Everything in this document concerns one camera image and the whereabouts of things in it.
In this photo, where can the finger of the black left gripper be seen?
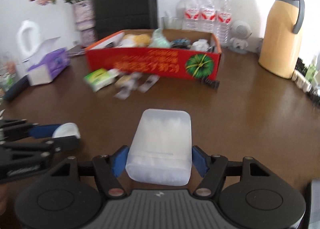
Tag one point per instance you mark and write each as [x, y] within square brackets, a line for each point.
[14, 130]
[29, 153]

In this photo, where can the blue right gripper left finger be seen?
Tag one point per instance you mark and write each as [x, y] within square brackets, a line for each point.
[107, 170]

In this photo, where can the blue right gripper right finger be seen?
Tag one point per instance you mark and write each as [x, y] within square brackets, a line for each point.
[212, 169]

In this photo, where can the white round lid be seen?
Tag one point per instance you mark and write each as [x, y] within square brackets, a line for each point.
[67, 129]

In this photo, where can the translucent white plastic container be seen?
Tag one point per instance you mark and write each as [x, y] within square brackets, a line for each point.
[160, 152]

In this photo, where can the small snack sachet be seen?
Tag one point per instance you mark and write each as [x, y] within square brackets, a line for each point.
[151, 80]

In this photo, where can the light green plastic bag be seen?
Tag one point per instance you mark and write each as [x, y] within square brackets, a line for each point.
[158, 40]

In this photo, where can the purple tissue box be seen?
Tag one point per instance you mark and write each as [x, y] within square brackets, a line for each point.
[46, 63]

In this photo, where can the black hair comb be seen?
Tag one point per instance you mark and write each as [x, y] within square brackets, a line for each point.
[210, 83]

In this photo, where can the white detergent jug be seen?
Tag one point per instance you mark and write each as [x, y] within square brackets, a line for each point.
[28, 39]

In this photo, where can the red cardboard box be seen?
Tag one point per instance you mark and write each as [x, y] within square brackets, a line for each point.
[166, 62]

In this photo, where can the crumpled white tissue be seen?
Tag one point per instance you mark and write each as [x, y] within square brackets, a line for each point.
[200, 45]

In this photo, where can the yellow thermos jug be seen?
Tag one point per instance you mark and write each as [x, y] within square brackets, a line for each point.
[282, 39]

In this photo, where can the yellow white plush toy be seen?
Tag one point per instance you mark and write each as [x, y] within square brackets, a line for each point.
[131, 41]

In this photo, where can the green spray bottle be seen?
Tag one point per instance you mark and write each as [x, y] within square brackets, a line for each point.
[311, 69]

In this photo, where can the white astronaut figurine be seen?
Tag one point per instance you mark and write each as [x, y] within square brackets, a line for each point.
[240, 32]

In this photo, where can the purple ceramic vase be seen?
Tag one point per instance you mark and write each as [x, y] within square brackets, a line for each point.
[84, 19]

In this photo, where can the right water bottle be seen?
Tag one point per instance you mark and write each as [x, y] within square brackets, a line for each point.
[224, 18]

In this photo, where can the water bottle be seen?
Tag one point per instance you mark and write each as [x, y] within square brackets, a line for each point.
[207, 16]
[224, 18]
[189, 12]

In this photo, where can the clear glass cup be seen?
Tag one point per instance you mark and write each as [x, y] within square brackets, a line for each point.
[170, 22]

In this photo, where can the middle water bottle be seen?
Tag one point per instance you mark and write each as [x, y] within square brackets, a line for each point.
[207, 16]

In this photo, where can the left water bottle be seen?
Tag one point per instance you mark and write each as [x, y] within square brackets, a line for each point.
[189, 12]

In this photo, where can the black paper shopping bag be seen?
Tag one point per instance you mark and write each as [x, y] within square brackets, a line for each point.
[115, 15]

